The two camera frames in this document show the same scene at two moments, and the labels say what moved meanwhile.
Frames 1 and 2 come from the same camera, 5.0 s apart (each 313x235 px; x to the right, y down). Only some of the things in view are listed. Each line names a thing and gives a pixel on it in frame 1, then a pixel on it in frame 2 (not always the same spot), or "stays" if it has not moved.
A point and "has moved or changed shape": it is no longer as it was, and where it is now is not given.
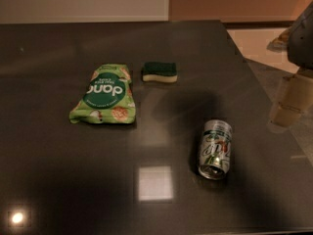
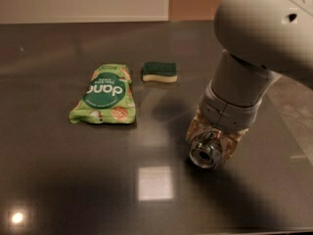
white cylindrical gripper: (301, 44) → (226, 112)
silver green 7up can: (215, 150) has moved or changed shape
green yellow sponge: (159, 71) stays
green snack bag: (109, 97) stays
